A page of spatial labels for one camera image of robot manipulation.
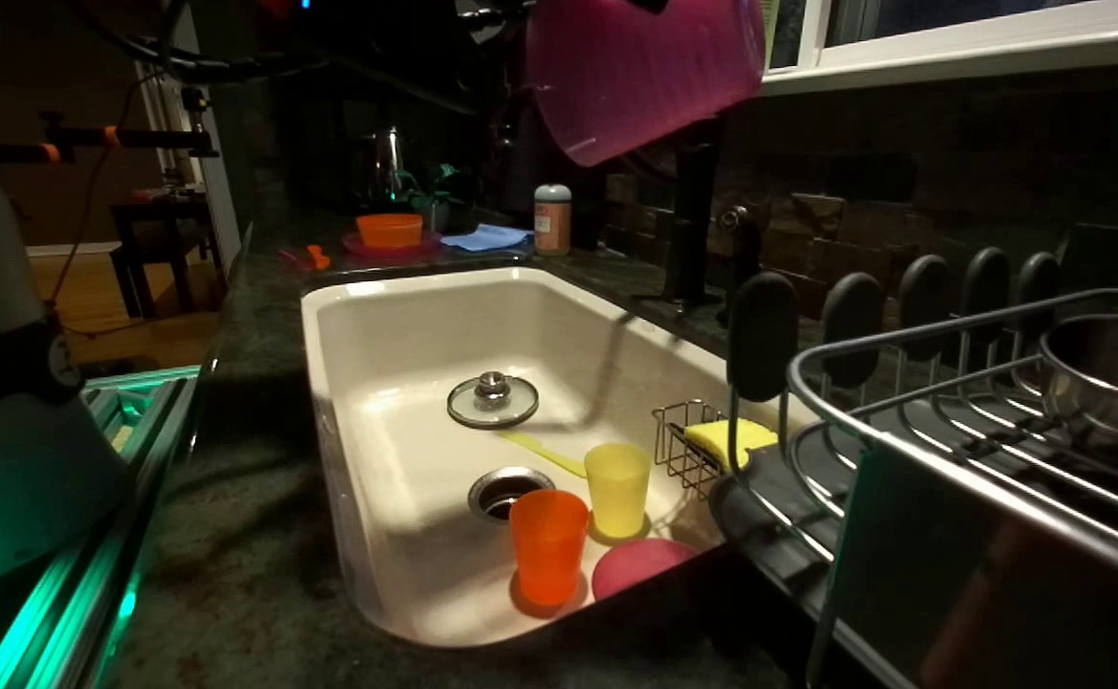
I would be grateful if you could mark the yellow plastic cup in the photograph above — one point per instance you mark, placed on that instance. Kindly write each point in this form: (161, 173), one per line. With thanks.
(616, 490)

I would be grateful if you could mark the white sink basin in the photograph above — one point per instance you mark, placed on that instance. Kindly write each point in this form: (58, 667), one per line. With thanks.
(379, 384)

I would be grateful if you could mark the small orange object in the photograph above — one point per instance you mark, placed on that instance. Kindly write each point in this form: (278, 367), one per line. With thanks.
(316, 258)

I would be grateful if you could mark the stainless steel bowl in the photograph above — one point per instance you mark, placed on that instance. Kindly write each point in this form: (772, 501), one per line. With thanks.
(1114, 367)

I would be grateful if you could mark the red plate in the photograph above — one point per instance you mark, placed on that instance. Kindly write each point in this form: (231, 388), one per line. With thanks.
(370, 255)

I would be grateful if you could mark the metal cart frame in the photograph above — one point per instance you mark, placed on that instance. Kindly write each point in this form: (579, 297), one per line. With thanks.
(85, 537)

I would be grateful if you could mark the dark wooden stool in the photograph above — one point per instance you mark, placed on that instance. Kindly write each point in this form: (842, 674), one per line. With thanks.
(161, 236)

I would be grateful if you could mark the glass pot lid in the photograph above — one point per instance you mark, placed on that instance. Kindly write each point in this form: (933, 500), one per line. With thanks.
(492, 399)

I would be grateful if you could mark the dark bronze faucet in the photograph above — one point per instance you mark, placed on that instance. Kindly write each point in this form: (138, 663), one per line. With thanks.
(698, 214)

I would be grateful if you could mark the orange plastic cup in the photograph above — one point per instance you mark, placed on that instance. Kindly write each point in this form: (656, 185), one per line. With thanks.
(550, 547)

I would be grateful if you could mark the yellow sponge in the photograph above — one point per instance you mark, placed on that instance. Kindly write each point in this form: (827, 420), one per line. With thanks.
(727, 443)

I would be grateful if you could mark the yellow plastic spoon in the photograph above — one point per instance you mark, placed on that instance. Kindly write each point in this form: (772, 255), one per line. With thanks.
(543, 451)

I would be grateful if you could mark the blue dish cloth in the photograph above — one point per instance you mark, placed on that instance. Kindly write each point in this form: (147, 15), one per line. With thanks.
(483, 237)

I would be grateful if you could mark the metal sink drain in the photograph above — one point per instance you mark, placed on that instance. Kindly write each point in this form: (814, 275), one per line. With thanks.
(512, 490)

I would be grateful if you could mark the pink plastic cup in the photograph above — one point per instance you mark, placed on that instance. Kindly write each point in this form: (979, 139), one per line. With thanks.
(642, 79)

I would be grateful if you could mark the grey robot base column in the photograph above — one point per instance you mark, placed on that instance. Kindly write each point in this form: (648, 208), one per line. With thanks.
(4, 432)

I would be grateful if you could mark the black stand orange clamps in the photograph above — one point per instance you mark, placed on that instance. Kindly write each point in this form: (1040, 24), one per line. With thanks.
(85, 134)

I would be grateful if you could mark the grey rack utensil holder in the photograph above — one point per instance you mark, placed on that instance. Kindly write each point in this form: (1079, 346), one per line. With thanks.
(906, 575)

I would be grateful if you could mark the white window frame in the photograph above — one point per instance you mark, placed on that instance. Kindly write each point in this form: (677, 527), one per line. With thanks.
(966, 51)

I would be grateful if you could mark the pink plate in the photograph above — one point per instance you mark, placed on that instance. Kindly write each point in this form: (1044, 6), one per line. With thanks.
(642, 568)

